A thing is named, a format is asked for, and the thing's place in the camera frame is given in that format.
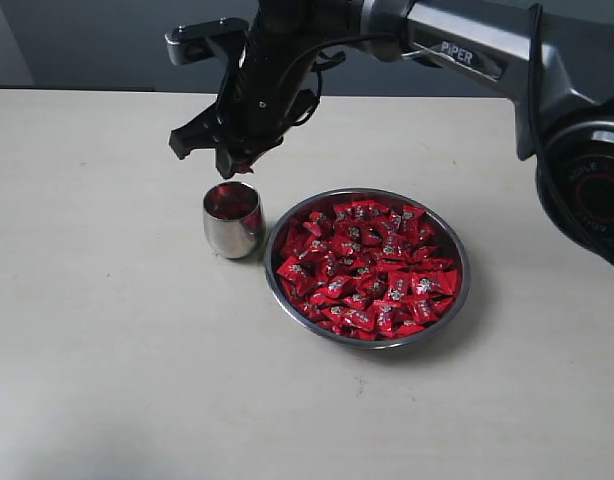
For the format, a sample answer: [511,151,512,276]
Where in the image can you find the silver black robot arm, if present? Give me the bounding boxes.
[166,1,614,266]

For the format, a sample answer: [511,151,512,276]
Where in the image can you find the red candy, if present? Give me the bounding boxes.
[234,161,253,175]

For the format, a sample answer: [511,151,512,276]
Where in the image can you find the stainless steel cup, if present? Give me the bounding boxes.
[203,181,266,260]

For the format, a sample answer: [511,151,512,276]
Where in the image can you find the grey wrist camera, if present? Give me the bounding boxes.
[165,17,249,66]

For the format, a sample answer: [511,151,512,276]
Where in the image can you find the round stainless steel plate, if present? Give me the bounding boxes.
[264,188,471,350]

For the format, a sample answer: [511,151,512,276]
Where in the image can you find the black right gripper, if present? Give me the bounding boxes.
[169,29,317,180]

